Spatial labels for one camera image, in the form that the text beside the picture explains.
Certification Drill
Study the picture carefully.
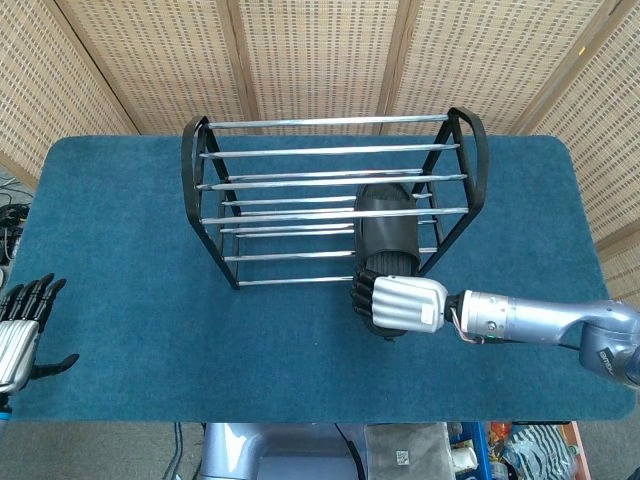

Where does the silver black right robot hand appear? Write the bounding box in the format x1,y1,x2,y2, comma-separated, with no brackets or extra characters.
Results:
349,269,449,336

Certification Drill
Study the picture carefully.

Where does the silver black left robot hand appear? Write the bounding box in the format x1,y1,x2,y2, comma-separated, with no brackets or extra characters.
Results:
0,272,81,397

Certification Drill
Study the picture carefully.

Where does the black rubber slipper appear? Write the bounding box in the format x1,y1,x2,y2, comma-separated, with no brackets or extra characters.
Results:
351,181,424,344

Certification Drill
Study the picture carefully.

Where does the black chrome shoe rack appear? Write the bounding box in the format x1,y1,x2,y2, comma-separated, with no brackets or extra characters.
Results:
180,106,490,292

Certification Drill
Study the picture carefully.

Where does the striped grey cloth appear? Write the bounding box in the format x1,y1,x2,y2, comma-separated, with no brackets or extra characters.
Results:
501,424,577,477

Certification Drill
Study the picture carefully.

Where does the blue carpet mat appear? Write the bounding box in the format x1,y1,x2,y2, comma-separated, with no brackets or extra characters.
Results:
6,133,638,426

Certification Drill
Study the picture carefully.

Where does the grey fabric bag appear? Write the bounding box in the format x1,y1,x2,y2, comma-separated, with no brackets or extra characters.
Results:
363,422,452,480

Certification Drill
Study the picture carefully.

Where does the white paper cup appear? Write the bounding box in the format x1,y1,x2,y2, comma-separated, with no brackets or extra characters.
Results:
451,443,477,472

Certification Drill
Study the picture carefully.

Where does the grey-blue robot torso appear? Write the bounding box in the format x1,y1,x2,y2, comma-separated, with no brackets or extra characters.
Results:
196,422,362,480

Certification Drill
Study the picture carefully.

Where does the orange plastic crate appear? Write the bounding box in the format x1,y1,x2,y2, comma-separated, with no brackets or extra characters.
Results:
563,422,594,480

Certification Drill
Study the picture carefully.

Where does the woven bamboo folding screen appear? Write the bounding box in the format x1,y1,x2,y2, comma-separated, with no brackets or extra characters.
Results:
0,0,640,351

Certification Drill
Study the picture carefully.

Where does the tangle of cables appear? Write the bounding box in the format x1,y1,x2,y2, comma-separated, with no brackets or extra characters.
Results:
0,169,37,269

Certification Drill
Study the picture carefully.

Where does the blue metal frame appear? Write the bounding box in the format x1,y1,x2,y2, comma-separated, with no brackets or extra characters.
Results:
458,422,490,480

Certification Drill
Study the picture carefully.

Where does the black strap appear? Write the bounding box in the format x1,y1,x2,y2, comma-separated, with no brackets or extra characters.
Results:
333,423,367,480

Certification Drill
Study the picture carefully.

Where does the thin black cable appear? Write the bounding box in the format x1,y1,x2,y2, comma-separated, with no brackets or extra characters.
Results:
171,422,183,480

